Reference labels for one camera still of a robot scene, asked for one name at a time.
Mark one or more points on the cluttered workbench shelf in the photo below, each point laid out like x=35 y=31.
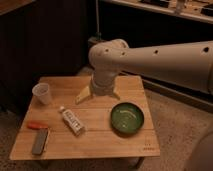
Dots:
x=187 y=9

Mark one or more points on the vertical metal pole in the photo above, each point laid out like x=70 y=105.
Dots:
x=98 y=33

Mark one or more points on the dark wooden cabinet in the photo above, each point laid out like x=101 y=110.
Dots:
x=44 y=38

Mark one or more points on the small white labelled bottle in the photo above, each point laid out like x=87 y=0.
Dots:
x=72 y=121

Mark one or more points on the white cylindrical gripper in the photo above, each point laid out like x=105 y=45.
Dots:
x=102 y=83

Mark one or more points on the orange marker pen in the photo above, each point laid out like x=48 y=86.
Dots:
x=36 y=125

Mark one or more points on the clear plastic cup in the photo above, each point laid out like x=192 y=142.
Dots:
x=42 y=92

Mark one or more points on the grey rectangular sharpening block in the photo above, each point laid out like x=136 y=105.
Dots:
x=40 y=142

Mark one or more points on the green ceramic bowl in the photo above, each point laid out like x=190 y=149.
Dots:
x=127 y=118

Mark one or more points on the wooden folding table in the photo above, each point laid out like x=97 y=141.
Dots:
x=98 y=140

